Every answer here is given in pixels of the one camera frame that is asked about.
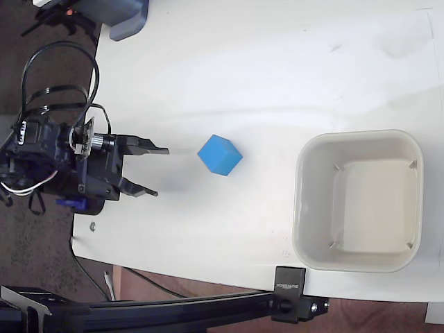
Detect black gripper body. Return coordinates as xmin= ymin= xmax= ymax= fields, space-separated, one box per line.
xmin=78 ymin=133 xmax=128 ymax=201

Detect blue cube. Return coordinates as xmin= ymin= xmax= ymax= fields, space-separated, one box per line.
xmin=196 ymin=134 xmax=244 ymax=178

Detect black six-joint robot arm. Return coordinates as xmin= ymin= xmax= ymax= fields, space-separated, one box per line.
xmin=0 ymin=116 xmax=105 ymax=215

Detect white square plastic bin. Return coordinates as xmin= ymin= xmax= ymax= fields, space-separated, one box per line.
xmin=291 ymin=128 xmax=425 ymax=273

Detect blue-gray device base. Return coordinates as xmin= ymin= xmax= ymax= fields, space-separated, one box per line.
xmin=74 ymin=0 xmax=151 ymax=42

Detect black tripod stand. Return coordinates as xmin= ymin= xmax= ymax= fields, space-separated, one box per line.
xmin=20 ymin=0 xmax=102 ymax=45

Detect black table clamp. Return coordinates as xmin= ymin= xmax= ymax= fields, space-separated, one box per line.
xmin=270 ymin=266 xmax=330 ymax=324

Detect white board piece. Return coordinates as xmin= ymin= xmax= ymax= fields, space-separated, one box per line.
xmin=424 ymin=301 xmax=444 ymax=325

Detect gripper camera circuit board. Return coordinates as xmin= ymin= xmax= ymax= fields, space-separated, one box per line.
xmin=73 ymin=117 xmax=117 ymax=160

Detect white arm wires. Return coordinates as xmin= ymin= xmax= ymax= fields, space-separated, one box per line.
xmin=0 ymin=169 xmax=58 ymax=196

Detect thin black floor cable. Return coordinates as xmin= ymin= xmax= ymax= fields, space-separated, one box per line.
xmin=70 ymin=237 xmax=109 ymax=300

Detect black flat motor cable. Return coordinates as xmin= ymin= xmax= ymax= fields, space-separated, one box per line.
xmin=25 ymin=84 xmax=90 ymax=116

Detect black aluminium rail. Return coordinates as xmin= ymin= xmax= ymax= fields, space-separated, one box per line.
xmin=0 ymin=284 xmax=278 ymax=333

